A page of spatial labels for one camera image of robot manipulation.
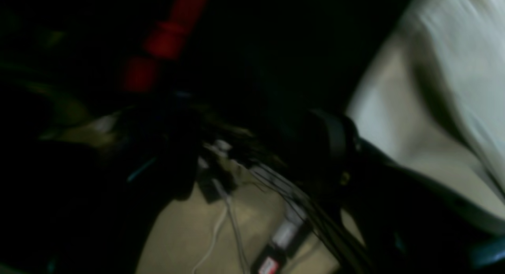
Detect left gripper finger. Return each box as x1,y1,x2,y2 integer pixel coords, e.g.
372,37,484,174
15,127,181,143
304,110,504,274

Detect white T-shirt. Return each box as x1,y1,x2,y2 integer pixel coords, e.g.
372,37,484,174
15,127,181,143
346,0,504,220

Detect white power strip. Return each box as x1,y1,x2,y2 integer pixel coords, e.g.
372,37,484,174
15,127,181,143
197,140,316,274

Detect red black tool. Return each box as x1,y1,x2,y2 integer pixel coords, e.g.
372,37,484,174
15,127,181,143
120,0,209,94

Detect black table cloth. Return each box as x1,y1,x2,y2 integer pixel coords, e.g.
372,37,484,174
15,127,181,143
1,0,412,274

